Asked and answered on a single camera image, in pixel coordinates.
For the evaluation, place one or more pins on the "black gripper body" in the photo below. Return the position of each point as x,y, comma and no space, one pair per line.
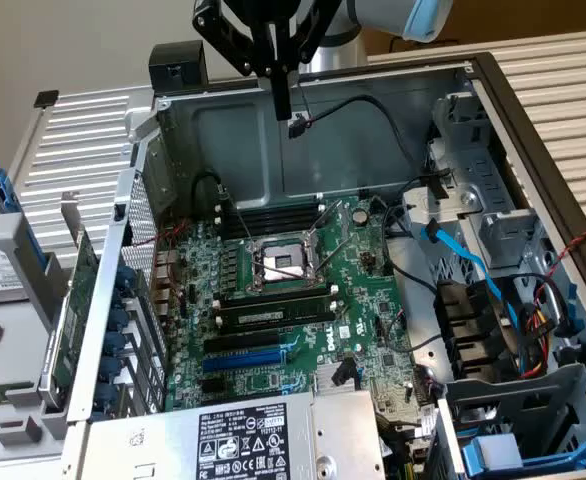
273,10

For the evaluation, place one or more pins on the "black corner block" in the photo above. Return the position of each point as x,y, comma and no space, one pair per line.
178,70

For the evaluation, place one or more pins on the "open grey PC case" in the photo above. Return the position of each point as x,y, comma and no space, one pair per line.
233,150

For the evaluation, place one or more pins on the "black RAM slot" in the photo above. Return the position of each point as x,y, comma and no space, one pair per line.
273,206
273,296
273,224

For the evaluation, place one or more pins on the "small black table end cap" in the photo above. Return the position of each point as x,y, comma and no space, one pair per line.
46,98

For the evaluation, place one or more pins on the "silver socket cover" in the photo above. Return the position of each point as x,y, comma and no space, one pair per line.
340,215

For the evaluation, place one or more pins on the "round coin battery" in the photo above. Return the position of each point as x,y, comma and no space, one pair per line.
359,215

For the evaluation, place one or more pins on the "silver metal drive cage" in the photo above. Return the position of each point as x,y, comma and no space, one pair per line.
473,165

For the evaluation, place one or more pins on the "metal CPU socket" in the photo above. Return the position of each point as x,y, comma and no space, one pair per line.
283,260

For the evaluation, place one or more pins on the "thin metal locking lever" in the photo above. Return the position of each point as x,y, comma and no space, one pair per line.
335,255

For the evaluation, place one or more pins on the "green Dell motherboard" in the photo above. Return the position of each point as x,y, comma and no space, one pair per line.
358,290

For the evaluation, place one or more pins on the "long black expansion slot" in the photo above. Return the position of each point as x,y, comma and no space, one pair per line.
243,342

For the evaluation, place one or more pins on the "blue expansion slot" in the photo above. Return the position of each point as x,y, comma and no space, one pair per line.
243,360

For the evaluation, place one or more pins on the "black fan shroud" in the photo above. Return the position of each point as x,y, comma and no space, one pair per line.
468,325

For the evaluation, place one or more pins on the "short black expansion slot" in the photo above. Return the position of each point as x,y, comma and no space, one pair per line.
213,385

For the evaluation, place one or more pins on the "silver chipset heat sink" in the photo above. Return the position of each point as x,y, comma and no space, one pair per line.
325,382

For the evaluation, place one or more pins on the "grey printed parts rack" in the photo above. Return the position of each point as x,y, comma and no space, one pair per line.
23,360

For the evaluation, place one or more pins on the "silver power supply unit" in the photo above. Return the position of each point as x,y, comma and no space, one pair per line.
163,440

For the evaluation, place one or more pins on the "grey disk bay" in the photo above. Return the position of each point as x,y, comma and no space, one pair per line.
523,400

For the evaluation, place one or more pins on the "blue disk caddy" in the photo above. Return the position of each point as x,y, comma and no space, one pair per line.
473,460

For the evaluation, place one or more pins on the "blue disk carrier rail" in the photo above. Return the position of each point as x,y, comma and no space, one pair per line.
3,185

